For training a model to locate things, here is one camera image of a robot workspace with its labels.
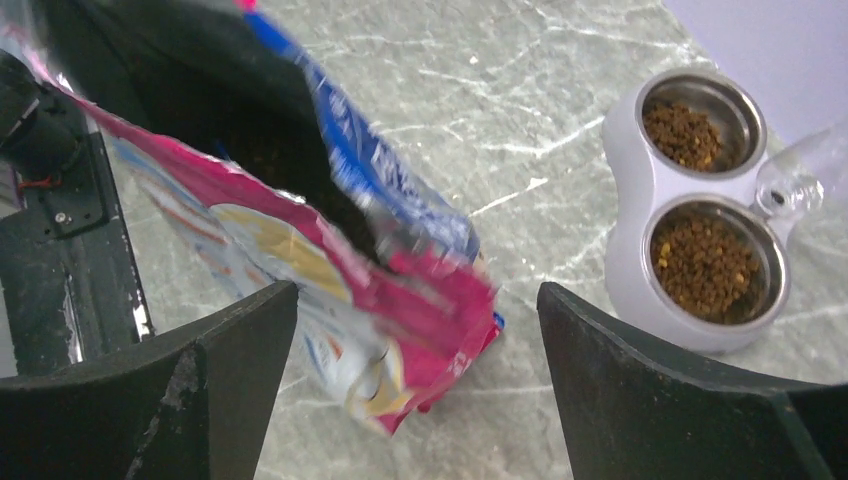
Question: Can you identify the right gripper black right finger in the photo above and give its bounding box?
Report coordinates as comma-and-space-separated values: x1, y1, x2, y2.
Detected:
537, 282, 847, 479

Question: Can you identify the brown pet food kibble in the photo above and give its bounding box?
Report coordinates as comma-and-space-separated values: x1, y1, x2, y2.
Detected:
643, 102, 764, 325

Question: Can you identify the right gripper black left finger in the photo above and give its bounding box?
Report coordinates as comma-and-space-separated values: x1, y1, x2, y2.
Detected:
1, 281, 298, 479

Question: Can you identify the grey double pet bowl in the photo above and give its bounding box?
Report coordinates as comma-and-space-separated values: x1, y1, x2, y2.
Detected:
602, 67, 790, 354

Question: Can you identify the colourful pet food bag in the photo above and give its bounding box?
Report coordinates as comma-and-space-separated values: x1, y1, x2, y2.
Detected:
1, 1, 503, 435

